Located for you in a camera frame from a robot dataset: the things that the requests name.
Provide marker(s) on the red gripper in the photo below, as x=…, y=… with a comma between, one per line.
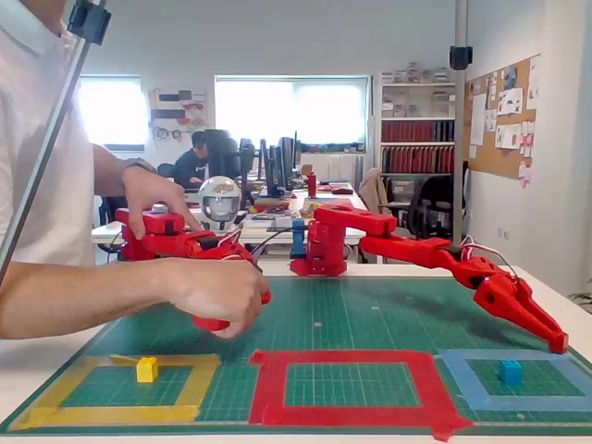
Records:
x=506, y=296

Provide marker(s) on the person's left forearm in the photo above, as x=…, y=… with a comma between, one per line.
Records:
x=108, y=168

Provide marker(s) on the red printed robot arm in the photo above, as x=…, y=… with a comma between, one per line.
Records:
x=407, y=250

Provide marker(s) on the person's right forearm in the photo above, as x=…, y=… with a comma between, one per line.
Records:
x=83, y=300

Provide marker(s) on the blue toy brick cube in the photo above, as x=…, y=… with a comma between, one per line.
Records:
x=509, y=373

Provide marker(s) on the blue tape square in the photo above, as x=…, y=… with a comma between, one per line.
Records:
x=509, y=402

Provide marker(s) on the red tape square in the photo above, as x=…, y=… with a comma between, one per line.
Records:
x=268, y=384

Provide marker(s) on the yellow toy brick cube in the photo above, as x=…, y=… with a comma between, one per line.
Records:
x=147, y=370

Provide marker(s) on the yellow tape square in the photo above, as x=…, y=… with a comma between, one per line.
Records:
x=115, y=414

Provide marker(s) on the person's right hand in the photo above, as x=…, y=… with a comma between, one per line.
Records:
x=217, y=291

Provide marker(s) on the person's left hand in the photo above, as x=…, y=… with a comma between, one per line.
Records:
x=152, y=192

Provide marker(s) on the green plant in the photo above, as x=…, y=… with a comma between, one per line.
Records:
x=582, y=296

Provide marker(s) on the black office chair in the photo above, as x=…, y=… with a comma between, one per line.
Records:
x=430, y=199

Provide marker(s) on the cork pin board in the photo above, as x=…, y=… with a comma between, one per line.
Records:
x=504, y=157

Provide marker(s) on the green cutting mat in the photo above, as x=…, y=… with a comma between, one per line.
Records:
x=347, y=319

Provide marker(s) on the white office desk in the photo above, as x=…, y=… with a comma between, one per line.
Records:
x=365, y=231

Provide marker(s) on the vertical aluminium pole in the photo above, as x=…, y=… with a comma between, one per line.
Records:
x=460, y=139

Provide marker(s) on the beige jacket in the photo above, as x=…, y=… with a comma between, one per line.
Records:
x=372, y=189

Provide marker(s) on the white shelf with red binders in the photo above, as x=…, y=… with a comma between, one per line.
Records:
x=416, y=131

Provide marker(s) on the blue table clamp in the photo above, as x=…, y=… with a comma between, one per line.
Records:
x=298, y=238

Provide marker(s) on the red bottle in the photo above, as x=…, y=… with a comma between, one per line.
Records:
x=312, y=185

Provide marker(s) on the black pole clamp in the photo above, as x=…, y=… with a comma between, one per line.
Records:
x=89, y=20
x=461, y=57

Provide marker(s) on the black computer monitor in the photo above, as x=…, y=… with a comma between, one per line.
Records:
x=287, y=157
x=274, y=171
x=247, y=162

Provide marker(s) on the wide bright window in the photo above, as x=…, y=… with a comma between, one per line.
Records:
x=291, y=111

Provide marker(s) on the white motorcycle helmet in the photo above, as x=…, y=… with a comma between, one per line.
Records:
x=219, y=203

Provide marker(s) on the black high-back chair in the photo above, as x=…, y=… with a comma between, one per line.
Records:
x=222, y=152

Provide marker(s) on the seated person in dark sweater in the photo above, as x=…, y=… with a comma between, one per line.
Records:
x=189, y=166

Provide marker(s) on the wristwatch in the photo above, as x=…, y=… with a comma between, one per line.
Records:
x=139, y=163

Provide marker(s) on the small bright window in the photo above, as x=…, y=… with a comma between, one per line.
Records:
x=111, y=113

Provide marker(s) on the person in white shirt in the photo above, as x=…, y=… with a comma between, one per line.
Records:
x=69, y=185

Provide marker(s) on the operator in white shirt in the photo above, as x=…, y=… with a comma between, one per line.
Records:
x=51, y=139

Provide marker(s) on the wall tool board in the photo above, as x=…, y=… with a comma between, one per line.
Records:
x=178, y=113

